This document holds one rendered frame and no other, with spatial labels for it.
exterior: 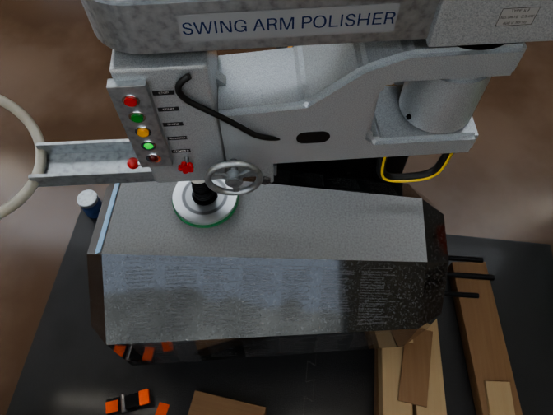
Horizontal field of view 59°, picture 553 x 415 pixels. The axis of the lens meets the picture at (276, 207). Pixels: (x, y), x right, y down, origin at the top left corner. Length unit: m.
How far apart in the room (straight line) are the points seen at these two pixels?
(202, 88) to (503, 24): 0.60
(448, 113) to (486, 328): 1.33
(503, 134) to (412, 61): 2.05
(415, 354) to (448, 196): 0.97
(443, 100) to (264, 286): 0.79
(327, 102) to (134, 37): 0.44
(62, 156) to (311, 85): 0.79
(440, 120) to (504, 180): 1.65
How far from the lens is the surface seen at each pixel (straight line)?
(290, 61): 1.22
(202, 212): 1.58
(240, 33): 0.96
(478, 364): 2.32
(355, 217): 1.63
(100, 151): 1.54
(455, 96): 1.22
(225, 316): 1.65
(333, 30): 0.97
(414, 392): 2.09
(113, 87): 1.06
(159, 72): 1.04
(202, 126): 1.16
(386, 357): 2.10
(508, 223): 2.77
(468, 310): 2.38
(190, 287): 1.62
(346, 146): 1.27
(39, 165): 1.55
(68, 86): 3.36
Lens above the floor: 2.22
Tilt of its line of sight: 60 degrees down
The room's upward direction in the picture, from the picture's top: 1 degrees counter-clockwise
